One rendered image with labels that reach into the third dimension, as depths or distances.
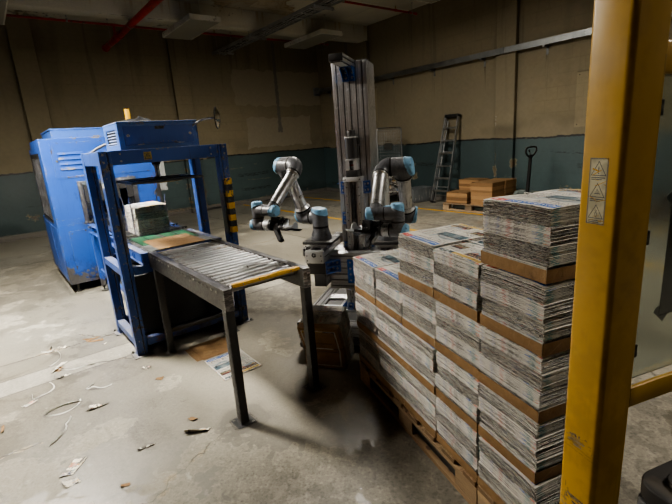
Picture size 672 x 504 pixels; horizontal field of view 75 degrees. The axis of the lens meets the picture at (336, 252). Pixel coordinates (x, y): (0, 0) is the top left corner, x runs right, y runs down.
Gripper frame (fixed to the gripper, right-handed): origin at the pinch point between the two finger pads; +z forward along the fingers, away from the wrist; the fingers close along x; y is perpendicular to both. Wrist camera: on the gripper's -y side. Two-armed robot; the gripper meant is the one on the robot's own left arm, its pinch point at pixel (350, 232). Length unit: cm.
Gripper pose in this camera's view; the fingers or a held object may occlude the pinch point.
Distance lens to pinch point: 260.4
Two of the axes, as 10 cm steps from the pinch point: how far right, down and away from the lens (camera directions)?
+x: -4.1, -1.4, -9.0
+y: 1.0, -9.9, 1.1
